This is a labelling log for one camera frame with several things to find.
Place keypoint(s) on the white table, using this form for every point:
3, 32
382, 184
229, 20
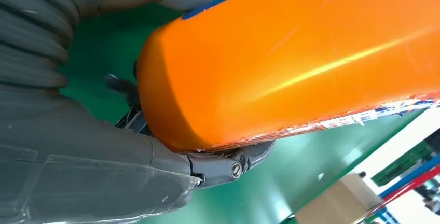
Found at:
395, 147

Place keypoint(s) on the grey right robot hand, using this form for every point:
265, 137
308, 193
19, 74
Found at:
68, 167

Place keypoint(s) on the red metal pole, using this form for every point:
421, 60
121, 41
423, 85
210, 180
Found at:
402, 191

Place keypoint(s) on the blue metal shelf rack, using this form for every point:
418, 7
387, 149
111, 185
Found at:
409, 177

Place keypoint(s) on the green plastic bin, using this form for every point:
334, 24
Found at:
402, 164

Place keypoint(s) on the brown cardboard box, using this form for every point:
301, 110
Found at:
337, 202

